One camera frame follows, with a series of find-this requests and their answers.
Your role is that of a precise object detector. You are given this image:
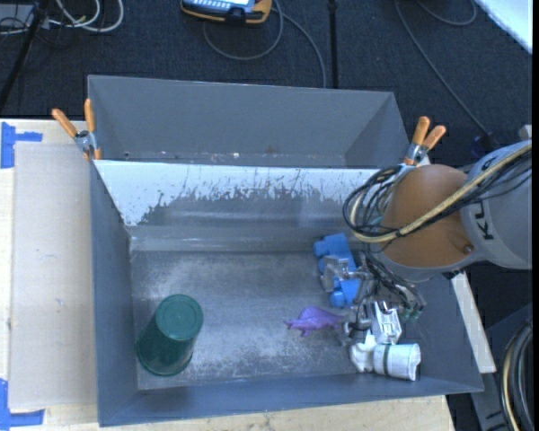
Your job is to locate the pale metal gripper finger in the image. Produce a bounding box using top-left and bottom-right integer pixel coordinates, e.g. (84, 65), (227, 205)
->
(319, 257), (366, 293)
(340, 303), (375, 347)

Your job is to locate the blue plastic toy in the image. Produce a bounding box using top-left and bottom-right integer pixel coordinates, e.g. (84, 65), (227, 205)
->
(313, 232), (364, 309)

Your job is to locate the white toy figure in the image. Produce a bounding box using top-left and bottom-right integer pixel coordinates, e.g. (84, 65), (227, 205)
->
(348, 330), (379, 374)

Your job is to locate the purple toy dinosaur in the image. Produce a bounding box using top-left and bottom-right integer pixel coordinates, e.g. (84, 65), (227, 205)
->
(283, 304), (346, 338)

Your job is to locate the white cylinder with green bands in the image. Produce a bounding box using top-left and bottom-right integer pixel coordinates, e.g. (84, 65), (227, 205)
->
(371, 341), (422, 382)

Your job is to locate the grey metal bin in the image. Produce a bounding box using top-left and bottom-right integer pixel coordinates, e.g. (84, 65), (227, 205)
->
(85, 74), (485, 427)

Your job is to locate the dark green plastic cup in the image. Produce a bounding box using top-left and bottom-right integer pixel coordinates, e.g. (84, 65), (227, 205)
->
(135, 293), (205, 377)

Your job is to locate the pale wood board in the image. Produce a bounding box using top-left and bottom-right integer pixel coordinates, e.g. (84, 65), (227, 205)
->
(7, 140), (101, 411)

